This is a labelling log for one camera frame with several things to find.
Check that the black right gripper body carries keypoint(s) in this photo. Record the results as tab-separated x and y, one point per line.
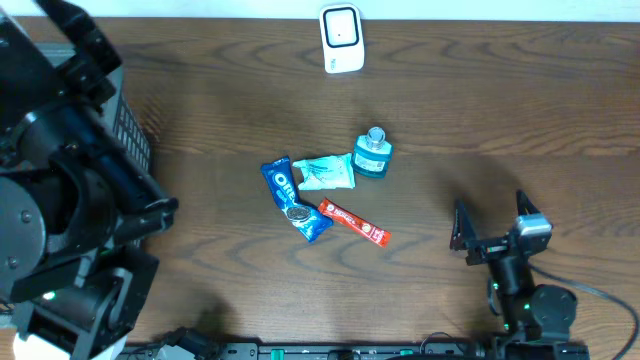
489	250

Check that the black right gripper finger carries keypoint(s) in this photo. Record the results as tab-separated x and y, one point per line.
463	230
524	204

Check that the red Nescafe coffee stick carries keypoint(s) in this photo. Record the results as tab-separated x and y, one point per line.
360	226

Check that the teal mouthwash bottle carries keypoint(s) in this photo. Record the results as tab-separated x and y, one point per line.
372	153

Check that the mint green wipes pack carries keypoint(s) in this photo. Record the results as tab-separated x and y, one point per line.
326	173

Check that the blue Oreo cookie pack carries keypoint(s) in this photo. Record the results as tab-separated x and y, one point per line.
305	218

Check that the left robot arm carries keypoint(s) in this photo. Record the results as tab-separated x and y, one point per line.
77	197

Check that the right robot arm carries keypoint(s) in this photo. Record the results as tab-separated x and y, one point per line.
533	313

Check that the grey plastic shopping basket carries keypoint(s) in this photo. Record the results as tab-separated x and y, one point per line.
117	115

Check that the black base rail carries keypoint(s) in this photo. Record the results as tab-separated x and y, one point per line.
188	344

